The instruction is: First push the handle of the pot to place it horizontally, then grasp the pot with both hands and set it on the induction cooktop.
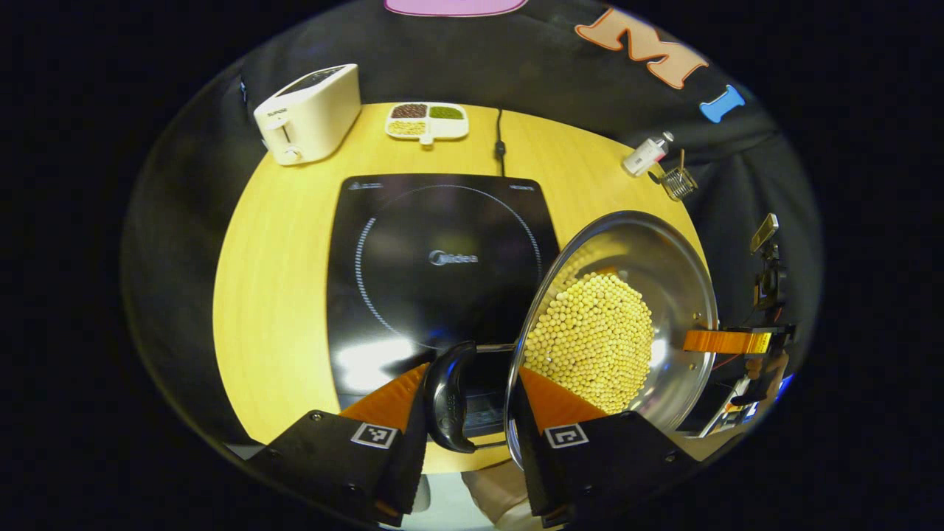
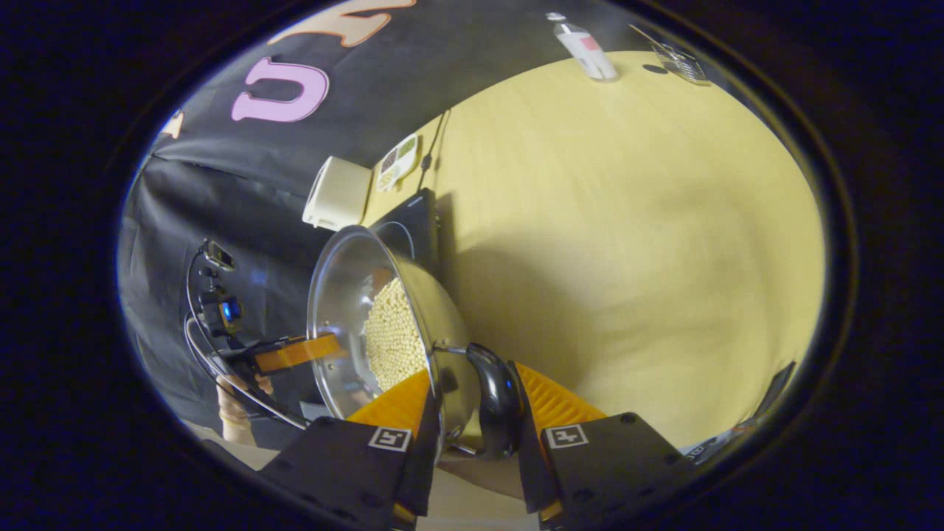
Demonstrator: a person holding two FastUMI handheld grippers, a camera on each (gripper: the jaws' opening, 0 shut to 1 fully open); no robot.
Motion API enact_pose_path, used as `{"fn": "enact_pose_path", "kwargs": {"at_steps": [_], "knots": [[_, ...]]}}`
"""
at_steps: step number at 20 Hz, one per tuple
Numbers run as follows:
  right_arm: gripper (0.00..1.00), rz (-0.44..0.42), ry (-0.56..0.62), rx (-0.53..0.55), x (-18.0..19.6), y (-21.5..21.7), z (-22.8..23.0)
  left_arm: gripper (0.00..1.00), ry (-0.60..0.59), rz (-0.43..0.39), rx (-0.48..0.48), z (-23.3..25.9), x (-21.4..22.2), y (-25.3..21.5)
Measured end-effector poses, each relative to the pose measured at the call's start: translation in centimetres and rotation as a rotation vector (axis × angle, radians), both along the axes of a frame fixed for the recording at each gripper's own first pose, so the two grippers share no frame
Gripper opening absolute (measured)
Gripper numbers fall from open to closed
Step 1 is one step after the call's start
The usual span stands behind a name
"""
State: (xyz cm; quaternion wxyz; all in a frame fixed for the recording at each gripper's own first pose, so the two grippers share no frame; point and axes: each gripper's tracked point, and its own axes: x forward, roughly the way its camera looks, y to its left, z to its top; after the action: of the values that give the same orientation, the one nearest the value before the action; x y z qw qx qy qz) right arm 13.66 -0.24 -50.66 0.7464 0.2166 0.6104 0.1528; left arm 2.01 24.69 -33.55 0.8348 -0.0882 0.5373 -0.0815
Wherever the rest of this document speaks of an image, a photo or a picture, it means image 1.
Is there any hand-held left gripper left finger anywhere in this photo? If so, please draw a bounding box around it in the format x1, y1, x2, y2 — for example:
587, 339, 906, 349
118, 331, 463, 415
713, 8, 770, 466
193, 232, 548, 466
246, 361, 433, 529

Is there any black power cable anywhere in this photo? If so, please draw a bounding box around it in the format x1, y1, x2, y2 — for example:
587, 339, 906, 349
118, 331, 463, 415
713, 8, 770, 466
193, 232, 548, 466
493, 108, 509, 178

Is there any small clear white-label bottle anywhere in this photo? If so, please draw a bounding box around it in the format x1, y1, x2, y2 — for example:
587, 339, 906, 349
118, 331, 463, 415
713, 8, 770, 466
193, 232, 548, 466
621, 131, 676, 178

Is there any black induction cooktop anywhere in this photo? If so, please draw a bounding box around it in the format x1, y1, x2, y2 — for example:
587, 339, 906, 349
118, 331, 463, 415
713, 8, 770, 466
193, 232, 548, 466
326, 173, 562, 440

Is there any small clear glass cup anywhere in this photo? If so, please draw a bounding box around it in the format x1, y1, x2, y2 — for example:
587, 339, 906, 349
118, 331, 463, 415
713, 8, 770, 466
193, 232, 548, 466
659, 166, 700, 203

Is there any steel pot with yellow beans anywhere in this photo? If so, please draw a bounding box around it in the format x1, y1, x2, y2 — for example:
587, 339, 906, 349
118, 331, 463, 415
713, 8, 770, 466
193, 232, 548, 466
423, 210, 721, 473

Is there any white divided dish of beans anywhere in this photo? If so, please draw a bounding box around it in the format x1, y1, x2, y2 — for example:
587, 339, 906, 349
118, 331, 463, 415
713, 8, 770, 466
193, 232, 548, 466
384, 101, 471, 148

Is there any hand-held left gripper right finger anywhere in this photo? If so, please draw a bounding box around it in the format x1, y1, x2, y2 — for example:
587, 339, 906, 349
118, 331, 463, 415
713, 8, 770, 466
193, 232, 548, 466
509, 366, 698, 529

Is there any person's beige trouser leg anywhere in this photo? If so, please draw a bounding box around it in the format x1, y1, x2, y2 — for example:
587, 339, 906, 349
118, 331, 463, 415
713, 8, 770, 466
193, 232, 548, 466
461, 461, 548, 531

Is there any black backdrop cloth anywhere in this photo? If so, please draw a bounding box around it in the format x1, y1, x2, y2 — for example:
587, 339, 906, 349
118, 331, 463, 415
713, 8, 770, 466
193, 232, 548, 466
122, 0, 824, 443

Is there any white toaster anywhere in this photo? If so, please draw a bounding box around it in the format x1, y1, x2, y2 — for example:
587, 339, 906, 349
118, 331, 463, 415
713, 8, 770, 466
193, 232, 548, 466
252, 63, 363, 167

